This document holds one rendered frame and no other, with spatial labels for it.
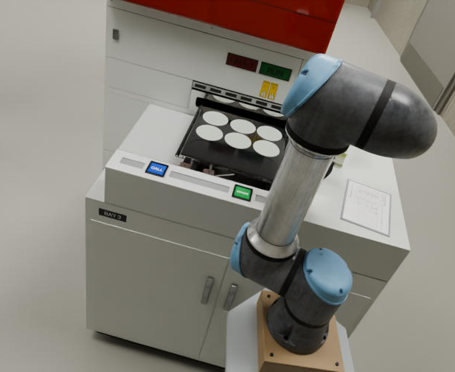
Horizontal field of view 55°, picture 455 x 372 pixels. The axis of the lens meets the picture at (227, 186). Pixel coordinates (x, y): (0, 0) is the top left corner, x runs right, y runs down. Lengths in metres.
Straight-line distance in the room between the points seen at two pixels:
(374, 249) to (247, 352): 0.48
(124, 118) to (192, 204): 0.79
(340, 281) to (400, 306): 1.65
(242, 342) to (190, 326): 0.63
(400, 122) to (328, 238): 0.67
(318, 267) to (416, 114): 0.40
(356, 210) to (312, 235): 0.17
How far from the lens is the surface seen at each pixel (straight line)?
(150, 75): 1.82
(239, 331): 1.15
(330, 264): 0.97
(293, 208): 0.83
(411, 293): 2.70
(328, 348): 1.14
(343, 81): 0.69
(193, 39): 1.71
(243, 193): 1.27
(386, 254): 1.35
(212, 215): 1.29
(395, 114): 0.69
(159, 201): 1.30
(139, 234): 1.42
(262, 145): 1.62
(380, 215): 1.39
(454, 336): 2.66
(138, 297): 1.68
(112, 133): 2.03
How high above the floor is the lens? 1.77
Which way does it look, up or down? 39 degrees down
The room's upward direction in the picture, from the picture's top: 15 degrees clockwise
